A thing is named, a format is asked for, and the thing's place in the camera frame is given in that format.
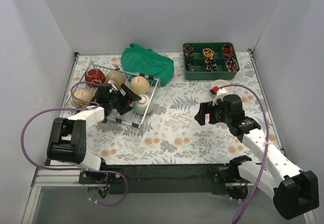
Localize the pale green bowl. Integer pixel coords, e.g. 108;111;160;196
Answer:
133;94;154;115

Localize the white bowl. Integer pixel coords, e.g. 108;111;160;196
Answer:
211;79;233;98

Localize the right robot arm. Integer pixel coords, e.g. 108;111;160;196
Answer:
194;94;319;220

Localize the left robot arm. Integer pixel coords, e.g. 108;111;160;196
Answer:
47;83;141;183

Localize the tan bowl with logo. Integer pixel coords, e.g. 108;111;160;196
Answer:
130;76;150;95

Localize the beige flower bowl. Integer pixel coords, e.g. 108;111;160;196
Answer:
105;70;126;89

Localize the beige bowl front left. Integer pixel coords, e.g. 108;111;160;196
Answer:
72;88;94;108

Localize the red floral bowl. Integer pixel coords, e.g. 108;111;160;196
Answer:
85;68;105;87

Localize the green cloth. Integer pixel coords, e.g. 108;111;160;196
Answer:
121;44;174;86

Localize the grey black folded sock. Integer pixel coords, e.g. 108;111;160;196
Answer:
185;62;195;72

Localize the black pink floral rolled sock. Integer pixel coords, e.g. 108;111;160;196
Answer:
205;58;217;72

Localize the green compartment organizer box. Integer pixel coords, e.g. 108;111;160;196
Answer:
182;42;240;81

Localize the yellow rolled sock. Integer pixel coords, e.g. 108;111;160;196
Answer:
202;48;214;58

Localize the leopard print rolled sock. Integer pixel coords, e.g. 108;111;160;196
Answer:
183;44;194;58

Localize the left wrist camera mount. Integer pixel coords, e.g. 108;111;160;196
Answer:
105;80;118;91

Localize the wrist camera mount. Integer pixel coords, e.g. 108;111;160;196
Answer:
210;86;233;105
105;80;118;91

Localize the silver wire dish rack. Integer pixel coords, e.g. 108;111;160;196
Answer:
66;61;160;128

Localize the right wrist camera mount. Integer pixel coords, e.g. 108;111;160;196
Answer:
210;86;233;105

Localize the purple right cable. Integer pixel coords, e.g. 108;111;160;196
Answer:
219;83;269;224

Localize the purple cable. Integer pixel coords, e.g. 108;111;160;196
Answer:
219;83;269;224
20;81;129;207

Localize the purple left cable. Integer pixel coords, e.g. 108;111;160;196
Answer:
20;81;129;207

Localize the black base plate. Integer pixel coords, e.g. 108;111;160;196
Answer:
78;165;244;196

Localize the aluminium frame rail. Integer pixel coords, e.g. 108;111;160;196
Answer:
21;165;84;224

